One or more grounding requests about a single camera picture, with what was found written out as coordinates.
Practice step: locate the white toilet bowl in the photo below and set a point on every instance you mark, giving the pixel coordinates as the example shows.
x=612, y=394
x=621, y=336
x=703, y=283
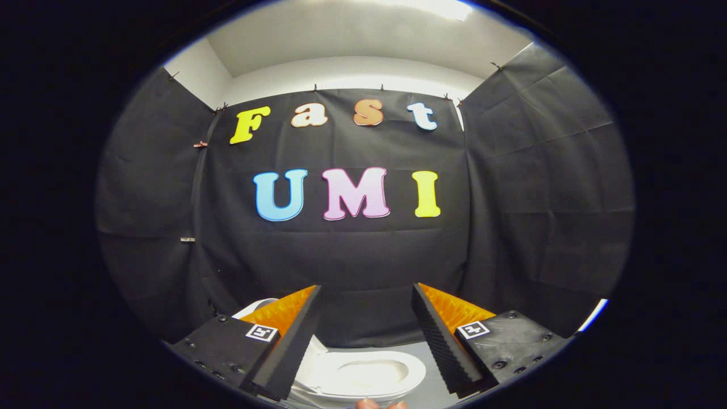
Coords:
x=363, y=375

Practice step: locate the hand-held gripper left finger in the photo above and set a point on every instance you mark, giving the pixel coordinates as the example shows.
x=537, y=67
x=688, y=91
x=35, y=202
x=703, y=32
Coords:
x=295, y=335

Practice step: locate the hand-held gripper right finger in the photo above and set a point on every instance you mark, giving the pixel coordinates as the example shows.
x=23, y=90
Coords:
x=440, y=341

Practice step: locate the black backdrop cloth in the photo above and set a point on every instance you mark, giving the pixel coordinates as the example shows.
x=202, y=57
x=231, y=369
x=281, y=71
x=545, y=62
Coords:
x=352, y=255

